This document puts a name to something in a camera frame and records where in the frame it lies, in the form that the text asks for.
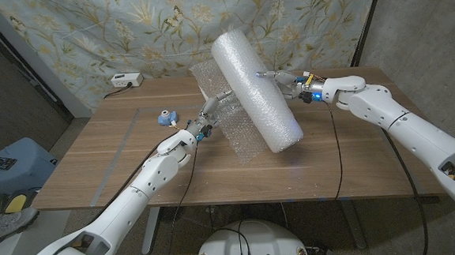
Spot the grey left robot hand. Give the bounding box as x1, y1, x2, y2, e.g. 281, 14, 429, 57
183, 89, 237, 143

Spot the black backdrop stand pole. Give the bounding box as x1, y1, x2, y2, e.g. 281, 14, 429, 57
346, 0, 391, 68

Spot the blue plastic storage bin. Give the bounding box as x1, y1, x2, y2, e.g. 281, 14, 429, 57
0, 135, 62, 197

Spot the floral light blue backdrop cloth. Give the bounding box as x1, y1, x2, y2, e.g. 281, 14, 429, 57
0, 0, 389, 118

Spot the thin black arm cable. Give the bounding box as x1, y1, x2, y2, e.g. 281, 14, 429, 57
105, 143, 205, 255
322, 99, 346, 201

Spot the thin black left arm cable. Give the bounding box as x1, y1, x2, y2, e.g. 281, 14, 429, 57
105, 143, 205, 255

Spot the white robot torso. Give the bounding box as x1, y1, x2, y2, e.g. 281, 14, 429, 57
193, 216, 310, 255

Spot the grey sneaker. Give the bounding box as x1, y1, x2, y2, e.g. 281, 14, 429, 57
0, 205, 42, 248

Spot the white table leg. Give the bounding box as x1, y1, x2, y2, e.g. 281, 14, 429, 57
139, 206, 165, 255
338, 197, 369, 251

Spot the clear bubble wrap roll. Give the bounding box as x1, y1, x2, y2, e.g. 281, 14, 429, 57
187, 24, 306, 168

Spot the black torso cable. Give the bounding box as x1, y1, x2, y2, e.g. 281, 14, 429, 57
211, 220, 253, 255

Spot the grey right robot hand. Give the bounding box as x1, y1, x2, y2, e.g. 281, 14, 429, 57
255, 66, 327, 107

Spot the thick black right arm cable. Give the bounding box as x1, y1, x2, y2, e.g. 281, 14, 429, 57
380, 124, 431, 255

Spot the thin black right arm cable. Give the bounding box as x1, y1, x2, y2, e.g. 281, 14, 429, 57
322, 99, 346, 201

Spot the flat black patterned device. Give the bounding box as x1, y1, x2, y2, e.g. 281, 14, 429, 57
0, 156, 19, 171

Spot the black power strip cord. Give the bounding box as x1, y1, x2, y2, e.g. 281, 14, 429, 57
102, 82, 133, 99

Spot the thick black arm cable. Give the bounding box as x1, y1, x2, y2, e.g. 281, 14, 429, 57
85, 132, 185, 223
380, 124, 431, 255

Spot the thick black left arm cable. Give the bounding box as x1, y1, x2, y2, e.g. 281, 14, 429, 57
85, 132, 185, 223

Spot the white power strip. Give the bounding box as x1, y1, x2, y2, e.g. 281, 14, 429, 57
110, 72, 145, 89

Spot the small blue toy camera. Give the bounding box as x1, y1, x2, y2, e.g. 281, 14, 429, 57
157, 109, 180, 128

